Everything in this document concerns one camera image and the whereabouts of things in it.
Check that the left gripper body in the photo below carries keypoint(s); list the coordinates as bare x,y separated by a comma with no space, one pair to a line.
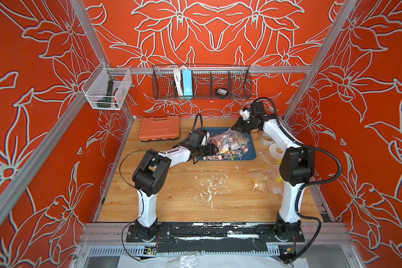
205,151

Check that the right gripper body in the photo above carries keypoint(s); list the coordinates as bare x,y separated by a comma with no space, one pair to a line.
250,125

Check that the blue plastic tray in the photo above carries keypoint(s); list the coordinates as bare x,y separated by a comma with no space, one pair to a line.
217,130

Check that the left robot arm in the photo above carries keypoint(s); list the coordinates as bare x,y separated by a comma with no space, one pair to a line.
150,175

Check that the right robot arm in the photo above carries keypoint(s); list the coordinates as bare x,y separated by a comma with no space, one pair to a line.
297,164

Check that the clear tape roll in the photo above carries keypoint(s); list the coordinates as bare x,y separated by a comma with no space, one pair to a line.
266,139

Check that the white tape roll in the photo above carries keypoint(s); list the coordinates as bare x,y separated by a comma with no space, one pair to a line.
275,151

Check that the orange tool case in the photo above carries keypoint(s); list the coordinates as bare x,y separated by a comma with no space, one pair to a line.
159,128

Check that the light blue power bank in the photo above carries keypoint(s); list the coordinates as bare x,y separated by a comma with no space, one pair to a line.
187,83

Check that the green black screwdriver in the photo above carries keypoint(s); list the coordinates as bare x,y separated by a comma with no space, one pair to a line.
106,101

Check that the clear acrylic box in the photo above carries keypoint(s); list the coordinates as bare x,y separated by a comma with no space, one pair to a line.
95,87

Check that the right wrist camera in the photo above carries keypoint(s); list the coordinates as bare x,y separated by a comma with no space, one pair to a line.
245,114

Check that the black wire basket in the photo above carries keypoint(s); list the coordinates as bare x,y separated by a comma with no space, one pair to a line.
167,81

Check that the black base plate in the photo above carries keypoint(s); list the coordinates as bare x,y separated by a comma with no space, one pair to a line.
167,231

